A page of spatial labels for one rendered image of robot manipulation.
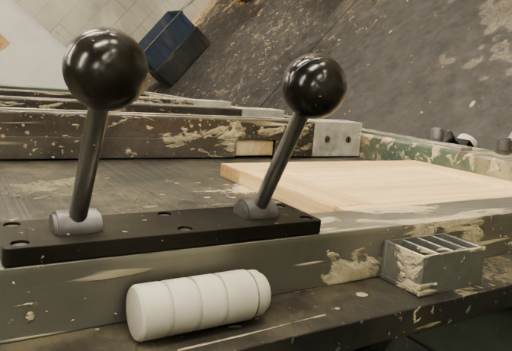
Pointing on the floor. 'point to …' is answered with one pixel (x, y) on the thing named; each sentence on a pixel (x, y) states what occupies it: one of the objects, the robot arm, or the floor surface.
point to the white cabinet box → (27, 49)
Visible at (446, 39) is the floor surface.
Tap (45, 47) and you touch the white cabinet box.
